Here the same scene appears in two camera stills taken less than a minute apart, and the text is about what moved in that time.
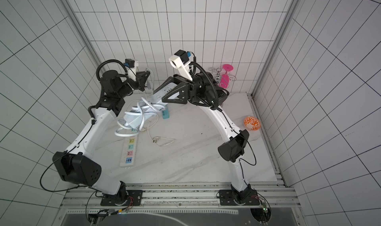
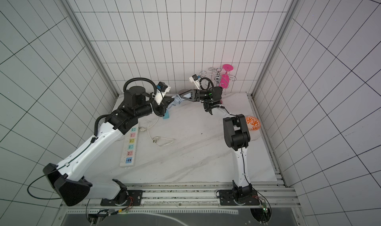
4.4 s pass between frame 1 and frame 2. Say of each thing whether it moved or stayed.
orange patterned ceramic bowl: stayed
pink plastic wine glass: stayed
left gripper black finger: moved
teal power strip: stayed
